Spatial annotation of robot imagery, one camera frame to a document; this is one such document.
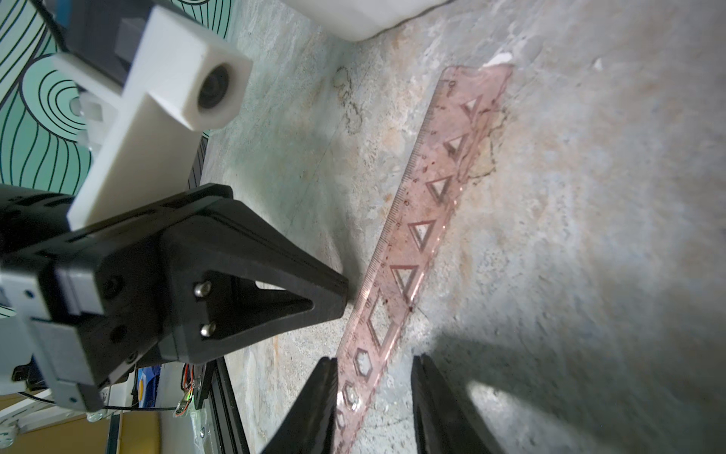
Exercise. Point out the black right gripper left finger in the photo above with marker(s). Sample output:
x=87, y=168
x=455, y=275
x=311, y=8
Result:
x=309, y=427

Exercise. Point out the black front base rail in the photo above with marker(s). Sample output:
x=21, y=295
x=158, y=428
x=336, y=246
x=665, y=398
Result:
x=215, y=416

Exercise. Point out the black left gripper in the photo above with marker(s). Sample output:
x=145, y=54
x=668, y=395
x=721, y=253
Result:
x=90, y=303

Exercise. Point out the white plastic storage box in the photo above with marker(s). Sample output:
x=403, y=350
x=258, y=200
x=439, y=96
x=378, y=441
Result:
x=359, y=20

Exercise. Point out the red straight ruler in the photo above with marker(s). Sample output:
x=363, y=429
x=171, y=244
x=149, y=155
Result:
x=458, y=119

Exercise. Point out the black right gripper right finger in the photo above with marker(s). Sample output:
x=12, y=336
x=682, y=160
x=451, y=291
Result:
x=440, y=424

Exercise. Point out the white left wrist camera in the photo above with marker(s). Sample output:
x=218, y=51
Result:
x=184, y=80

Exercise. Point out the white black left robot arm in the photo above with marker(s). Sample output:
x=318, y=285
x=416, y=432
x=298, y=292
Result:
x=190, y=278

